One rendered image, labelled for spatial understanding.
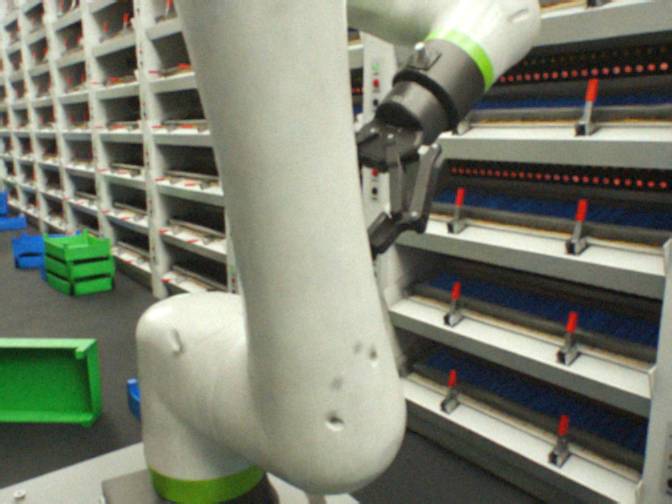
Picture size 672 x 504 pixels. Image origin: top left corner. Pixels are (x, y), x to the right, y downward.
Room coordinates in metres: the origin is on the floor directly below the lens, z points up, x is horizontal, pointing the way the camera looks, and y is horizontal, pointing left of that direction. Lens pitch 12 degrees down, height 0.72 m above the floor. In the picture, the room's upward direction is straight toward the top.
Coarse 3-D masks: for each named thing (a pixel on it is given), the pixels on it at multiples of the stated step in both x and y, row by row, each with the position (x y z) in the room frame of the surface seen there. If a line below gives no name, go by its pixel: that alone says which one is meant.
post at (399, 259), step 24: (384, 48) 1.36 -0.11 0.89; (384, 72) 1.36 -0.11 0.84; (384, 96) 1.36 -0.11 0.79; (408, 168) 1.37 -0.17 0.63; (384, 192) 1.35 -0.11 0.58; (384, 264) 1.35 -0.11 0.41; (408, 264) 1.38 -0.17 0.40; (384, 288) 1.35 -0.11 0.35; (384, 312) 1.35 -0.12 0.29; (408, 336) 1.38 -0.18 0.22
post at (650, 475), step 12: (660, 336) 0.86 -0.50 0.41; (660, 348) 0.86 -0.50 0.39; (660, 360) 0.86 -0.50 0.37; (660, 372) 0.86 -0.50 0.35; (660, 384) 0.86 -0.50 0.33; (660, 396) 0.85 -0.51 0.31; (660, 408) 0.85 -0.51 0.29; (660, 420) 0.85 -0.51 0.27; (648, 432) 0.86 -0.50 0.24; (660, 432) 0.85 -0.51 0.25; (648, 444) 0.86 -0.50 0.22; (660, 444) 0.85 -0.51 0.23; (648, 456) 0.86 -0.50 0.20; (660, 456) 0.85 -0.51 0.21; (648, 468) 0.86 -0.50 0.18; (660, 468) 0.84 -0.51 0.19; (648, 480) 0.86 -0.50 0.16; (648, 492) 0.85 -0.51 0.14
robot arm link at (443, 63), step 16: (416, 48) 0.65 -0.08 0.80; (432, 48) 0.67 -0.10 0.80; (448, 48) 0.66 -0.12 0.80; (416, 64) 0.66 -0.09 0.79; (432, 64) 0.65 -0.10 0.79; (448, 64) 0.65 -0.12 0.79; (464, 64) 0.66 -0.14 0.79; (400, 80) 0.68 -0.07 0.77; (416, 80) 0.66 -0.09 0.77; (432, 80) 0.64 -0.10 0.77; (448, 80) 0.65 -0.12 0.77; (464, 80) 0.65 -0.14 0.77; (480, 80) 0.67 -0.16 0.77; (448, 96) 0.64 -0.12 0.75; (464, 96) 0.65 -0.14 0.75; (480, 96) 0.68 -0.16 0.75; (448, 112) 0.66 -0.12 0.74; (464, 112) 0.66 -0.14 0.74; (448, 128) 0.68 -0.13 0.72
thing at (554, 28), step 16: (624, 0) 0.98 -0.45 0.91; (640, 0) 0.94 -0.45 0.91; (656, 0) 0.91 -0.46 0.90; (544, 16) 1.06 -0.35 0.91; (560, 16) 1.03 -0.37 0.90; (576, 16) 1.01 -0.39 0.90; (592, 16) 0.99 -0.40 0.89; (608, 16) 0.97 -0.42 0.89; (624, 16) 0.95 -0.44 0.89; (640, 16) 0.93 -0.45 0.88; (656, 16) 0.91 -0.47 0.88; (544, 32) 1.06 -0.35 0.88; (560, 32) 1.04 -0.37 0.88; (576, 32) 1.01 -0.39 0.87; (592, 32) 0.99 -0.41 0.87; (608, 32) 0.97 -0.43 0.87; (624, 32) 0.96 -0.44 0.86; (640, 32) 0.94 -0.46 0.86; (400, 48) 1.33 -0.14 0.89
